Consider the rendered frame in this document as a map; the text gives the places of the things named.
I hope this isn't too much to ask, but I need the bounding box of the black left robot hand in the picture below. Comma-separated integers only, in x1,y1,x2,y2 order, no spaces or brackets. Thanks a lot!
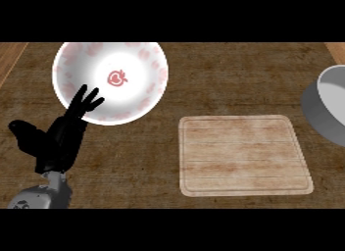
7,83,105,175

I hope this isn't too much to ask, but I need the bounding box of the grey metal pot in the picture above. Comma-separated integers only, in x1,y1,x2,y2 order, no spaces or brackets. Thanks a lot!
300,64,345,150

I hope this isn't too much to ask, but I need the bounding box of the pale wooden cutting board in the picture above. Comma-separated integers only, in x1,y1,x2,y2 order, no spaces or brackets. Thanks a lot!
176,114,314,198

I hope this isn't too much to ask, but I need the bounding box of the brown woven placemat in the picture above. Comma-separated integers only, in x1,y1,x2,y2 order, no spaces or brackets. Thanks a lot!
0,42,345,210

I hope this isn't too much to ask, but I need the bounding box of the white bowl with red print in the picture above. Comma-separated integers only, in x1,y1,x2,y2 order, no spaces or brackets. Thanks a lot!
50,42,170,126

